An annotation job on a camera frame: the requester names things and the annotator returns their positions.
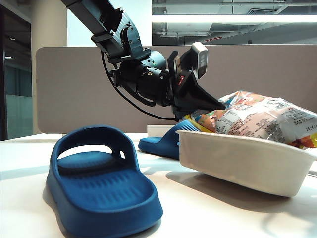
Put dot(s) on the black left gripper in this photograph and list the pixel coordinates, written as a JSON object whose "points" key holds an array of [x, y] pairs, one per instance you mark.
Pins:
{"points": [[173, 89]]}

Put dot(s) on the orange printed chips bag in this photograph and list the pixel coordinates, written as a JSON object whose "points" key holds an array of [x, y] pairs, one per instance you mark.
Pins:
{"points": [[247, 119]]}

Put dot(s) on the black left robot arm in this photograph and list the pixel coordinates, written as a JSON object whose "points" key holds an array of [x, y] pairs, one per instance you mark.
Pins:
{"points": [[104, 17]]}

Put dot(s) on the beige pulp food box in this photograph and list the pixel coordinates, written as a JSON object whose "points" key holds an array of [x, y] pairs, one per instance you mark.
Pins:
{"points": [[235, 163]]}

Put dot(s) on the blue ribbed foam slipper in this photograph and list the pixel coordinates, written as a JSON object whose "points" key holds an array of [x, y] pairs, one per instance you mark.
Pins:
{"points": [[161, 146]]}

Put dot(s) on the red ceiling sign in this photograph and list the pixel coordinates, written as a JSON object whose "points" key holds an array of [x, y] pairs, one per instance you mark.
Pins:
{"points": [[213, 39]]}

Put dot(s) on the white ceiling light strip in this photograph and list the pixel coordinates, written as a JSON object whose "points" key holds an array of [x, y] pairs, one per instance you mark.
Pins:
{"points": [[235, 19]]}

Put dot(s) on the grey-brown desk partition screen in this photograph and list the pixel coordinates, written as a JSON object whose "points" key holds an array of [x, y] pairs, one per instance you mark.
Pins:
{"points": [[74, 99]]}

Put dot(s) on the large blue foam slipper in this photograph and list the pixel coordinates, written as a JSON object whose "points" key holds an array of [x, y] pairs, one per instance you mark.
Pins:
{"points": [[104, 193]]}

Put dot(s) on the dark glass door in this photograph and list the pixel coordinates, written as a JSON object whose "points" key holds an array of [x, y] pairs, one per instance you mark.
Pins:
{"points": [[17, 74]]}

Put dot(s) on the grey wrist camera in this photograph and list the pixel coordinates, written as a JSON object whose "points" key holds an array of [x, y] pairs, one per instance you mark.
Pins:
{"points": [[200, 59]]}

